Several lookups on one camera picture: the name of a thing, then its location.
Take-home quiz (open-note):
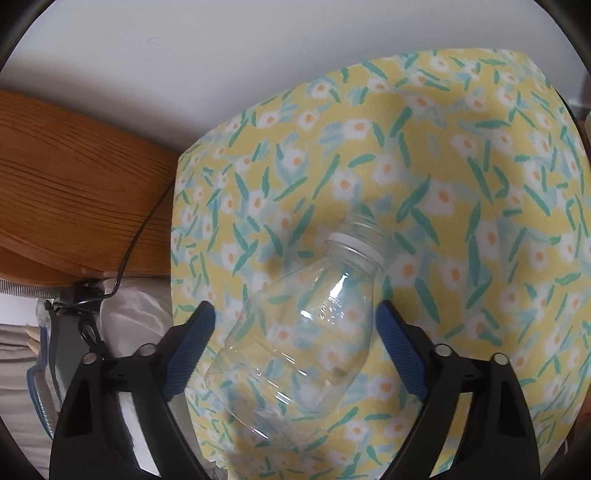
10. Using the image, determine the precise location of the wooden headboard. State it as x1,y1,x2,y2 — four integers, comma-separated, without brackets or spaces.
0,90,182,288

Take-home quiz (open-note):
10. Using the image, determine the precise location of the grey breathing machine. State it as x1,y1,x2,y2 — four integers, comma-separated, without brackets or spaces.
27,295,139,439

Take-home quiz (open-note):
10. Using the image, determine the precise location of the clear plastic bottle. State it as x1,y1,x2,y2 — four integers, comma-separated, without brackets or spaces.
203,212,389,454

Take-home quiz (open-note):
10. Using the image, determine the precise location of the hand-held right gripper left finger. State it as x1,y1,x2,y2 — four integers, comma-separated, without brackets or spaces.
48,300,218,480

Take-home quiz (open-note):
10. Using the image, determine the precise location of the black power adapter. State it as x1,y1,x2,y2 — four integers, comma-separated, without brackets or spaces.
71,281,109,356

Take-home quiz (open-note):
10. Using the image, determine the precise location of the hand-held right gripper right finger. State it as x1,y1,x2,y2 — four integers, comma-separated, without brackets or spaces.
375,300,542,480

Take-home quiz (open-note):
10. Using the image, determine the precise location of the yellow floral tablecloth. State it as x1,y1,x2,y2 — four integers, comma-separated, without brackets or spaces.
168,46,591,480

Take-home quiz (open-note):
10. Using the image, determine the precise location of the grey corrugated hose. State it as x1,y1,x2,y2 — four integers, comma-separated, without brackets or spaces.
0,279,63,302

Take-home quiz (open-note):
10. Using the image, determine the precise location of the black cable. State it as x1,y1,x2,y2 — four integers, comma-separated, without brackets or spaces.
60,178,180,311

